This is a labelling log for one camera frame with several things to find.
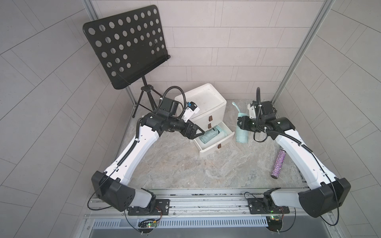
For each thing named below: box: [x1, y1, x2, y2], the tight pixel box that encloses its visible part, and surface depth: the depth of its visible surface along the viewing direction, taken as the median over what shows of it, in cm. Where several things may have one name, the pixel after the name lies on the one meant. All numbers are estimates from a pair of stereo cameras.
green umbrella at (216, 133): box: [199, 125, 228, 144], surface depth 96 cm
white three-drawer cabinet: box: [174, 83, 235, 158], surface depth 90 cm
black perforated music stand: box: [82, 4, 171, 119], surface depth 64 cm
